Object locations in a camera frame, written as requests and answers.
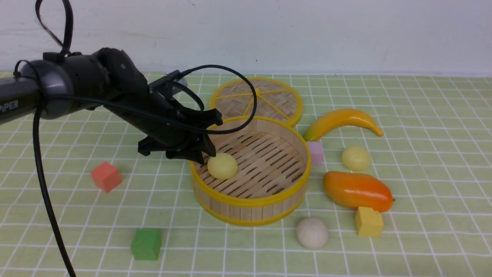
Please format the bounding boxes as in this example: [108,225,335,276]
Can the yellow toy banana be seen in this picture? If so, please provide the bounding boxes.
[303,108,384,142]

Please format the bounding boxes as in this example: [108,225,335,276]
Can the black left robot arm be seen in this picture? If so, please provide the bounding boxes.
[0,48,223,164]

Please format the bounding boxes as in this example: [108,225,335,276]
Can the green checkered tablecloth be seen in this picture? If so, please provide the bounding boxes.
[0,70,492,277]

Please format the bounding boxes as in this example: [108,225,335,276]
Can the orange toy mango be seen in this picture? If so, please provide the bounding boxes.
[323,171,394,212]

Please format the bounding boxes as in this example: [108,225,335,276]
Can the pink foam cube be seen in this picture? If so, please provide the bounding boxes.
[306,141,324,167]

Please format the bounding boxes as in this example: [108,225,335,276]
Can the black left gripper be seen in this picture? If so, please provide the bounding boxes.
[98,48,223,165]

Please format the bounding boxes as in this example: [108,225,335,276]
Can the green cube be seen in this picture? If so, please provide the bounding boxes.
[130,228,162,261]

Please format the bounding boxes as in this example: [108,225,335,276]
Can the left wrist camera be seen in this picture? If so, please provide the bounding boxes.
[149,70,189,100]

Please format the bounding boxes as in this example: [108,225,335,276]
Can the white bun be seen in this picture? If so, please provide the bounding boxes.
[296,216,329,249]

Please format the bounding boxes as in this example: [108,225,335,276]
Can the bamboo steamer tray yellow rim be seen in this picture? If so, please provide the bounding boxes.
[188,117,311,226]

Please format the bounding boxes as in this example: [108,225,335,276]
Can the yellow bun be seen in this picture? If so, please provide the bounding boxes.
[341,146,372,171]
[207,153,238,180]

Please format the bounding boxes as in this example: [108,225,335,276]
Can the yellow cube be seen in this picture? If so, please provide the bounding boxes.
[355,207,384,238]

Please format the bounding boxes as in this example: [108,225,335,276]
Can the red cube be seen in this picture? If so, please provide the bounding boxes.
[91,161,123,193]

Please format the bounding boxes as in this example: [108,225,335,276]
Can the bamboo steamer lid yellow rim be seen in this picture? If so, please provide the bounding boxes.
[209,77,303,127]

